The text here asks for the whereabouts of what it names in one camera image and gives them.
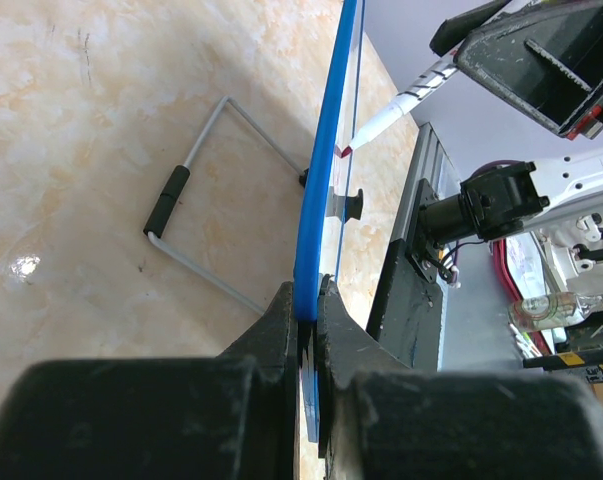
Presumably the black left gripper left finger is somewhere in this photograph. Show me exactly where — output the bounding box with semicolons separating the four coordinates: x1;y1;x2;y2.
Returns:
0;282;299;479

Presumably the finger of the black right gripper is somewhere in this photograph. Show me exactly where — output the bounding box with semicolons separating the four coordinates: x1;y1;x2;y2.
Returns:
429;0;510;55
455;1;603;138

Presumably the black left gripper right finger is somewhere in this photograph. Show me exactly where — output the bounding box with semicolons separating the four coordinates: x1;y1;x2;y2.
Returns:
315;278;603;479

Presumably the magenta capped whiteboard marker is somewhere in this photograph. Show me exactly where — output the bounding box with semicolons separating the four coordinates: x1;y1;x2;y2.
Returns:
341;0;527;157

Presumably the blue framed whiteboard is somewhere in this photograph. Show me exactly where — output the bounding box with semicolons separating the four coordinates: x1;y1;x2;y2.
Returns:
143;0;370;446

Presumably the clear bottle in background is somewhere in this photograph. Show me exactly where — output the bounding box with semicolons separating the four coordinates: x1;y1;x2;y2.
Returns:
507;292;603;332

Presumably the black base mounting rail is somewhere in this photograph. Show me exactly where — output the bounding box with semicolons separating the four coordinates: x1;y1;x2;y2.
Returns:
366;179;444;373

